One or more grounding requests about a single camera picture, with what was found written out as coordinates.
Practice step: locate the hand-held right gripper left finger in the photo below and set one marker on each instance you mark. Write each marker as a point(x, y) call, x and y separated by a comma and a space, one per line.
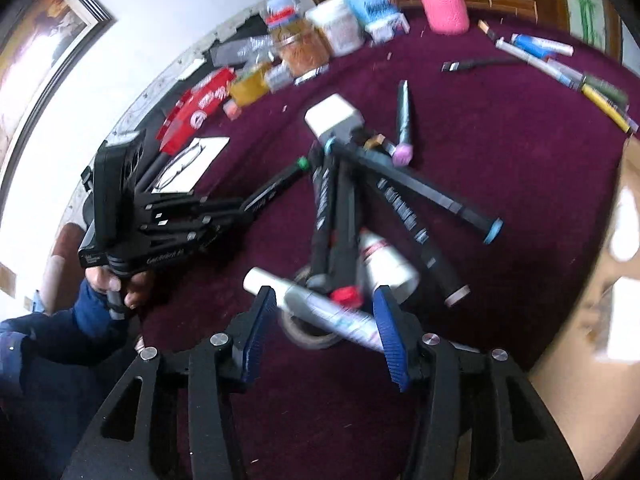
point(261, 332)

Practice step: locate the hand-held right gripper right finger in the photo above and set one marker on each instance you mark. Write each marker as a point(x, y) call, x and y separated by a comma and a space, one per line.
point(390, 340)

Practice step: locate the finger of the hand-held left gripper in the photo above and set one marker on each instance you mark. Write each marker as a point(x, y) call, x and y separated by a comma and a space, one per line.
point(185, 235)
point(195, 208)

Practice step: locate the white printed marker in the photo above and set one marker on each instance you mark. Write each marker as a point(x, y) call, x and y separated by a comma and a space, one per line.
point(310, 305)

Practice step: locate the black marker green cap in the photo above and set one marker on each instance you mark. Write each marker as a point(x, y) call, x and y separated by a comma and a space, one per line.
point(275, 187)

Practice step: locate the black marker pink caps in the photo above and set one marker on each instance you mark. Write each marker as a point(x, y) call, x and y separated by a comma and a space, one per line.
point(440, 270)

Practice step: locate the black marker red cap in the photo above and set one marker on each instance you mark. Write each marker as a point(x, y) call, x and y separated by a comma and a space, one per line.
point(345, 230)

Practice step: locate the black marker light blue caps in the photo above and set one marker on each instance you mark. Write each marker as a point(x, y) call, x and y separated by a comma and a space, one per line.
point(415, 190)

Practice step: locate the cardboard box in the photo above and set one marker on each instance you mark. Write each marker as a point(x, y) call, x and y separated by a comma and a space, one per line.
point(565, 385)

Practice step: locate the black gold lipstick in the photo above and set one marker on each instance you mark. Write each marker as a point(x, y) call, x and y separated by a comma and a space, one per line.
point(377, 142)

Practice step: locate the person's left hand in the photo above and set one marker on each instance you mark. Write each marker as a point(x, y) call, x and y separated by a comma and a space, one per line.
point(136, 291)

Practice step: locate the black leather case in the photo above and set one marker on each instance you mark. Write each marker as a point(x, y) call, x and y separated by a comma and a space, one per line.
point(155, 175)

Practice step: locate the black rimmed glasses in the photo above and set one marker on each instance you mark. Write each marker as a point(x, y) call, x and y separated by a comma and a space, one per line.
point(167, 180)

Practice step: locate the clear tape roll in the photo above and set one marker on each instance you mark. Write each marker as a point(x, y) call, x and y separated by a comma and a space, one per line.
point(305, 340)

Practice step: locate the white card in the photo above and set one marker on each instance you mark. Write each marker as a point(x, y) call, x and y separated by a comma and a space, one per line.
point(212, 157)

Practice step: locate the white bottle red band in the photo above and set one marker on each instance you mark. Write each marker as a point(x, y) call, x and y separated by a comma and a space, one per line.
point(387, 267)

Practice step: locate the red packet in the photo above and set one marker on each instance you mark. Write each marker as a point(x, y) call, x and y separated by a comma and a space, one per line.
point(195, 110)

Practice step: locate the pink eraser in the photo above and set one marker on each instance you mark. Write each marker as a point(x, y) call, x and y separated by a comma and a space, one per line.
point(232, 110)

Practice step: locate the yellow tape roll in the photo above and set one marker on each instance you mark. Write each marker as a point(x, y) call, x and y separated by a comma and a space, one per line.
point(247, 85)

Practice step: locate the small white barcode box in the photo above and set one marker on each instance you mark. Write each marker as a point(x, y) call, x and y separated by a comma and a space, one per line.
point(279, 77)

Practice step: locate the clear plastic bag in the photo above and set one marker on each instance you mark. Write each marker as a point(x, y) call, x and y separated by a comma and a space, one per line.
point(240, 52)

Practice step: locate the black white pen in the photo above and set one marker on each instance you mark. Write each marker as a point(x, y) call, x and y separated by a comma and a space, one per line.
point(312, 75)

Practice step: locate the framed picture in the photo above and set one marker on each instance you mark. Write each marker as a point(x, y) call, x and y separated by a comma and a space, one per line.
point(85, 5)

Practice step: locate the black cloth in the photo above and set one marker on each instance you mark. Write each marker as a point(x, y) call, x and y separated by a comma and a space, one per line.
point(252, 27)

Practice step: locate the maroon velvet tablecloth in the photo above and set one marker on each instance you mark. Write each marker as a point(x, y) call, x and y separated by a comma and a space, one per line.
point(500, 160)

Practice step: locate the grey marker lilac cap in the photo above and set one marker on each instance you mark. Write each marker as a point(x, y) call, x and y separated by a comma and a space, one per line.
point(402, 125)

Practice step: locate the yellow label jar banded lid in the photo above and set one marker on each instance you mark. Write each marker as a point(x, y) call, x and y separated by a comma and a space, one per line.
point(282, 10)

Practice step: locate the white plastic jar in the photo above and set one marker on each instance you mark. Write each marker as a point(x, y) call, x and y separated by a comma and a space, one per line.
point(337, 25)

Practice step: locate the white rounded object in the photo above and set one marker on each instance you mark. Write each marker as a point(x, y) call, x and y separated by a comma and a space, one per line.
point(625, 225)
point(622, 320)

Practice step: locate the small white blue box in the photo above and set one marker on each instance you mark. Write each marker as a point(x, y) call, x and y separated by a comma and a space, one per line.
point(387, 27)

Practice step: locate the black capped pen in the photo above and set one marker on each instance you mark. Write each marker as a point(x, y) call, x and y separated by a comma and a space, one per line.
point(475, 65)

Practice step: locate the yellow pen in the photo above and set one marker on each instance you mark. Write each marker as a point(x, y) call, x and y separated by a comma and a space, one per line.
point(610, 110)

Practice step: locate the small paintbrush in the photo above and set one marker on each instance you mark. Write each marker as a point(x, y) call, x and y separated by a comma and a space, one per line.
point(487, 30)

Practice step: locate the blue plastic tube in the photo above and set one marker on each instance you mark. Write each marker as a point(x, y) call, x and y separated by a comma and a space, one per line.
point(527, 45)

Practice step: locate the green flat pen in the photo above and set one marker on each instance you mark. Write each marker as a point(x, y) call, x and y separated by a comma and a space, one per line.
point(605, 90)

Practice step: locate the white chalk stick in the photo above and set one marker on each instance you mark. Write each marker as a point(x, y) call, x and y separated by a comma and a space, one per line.
point(557, 48)

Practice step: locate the bamboo wall poster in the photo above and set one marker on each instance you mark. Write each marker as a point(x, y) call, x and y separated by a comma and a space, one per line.
point(585, 5)

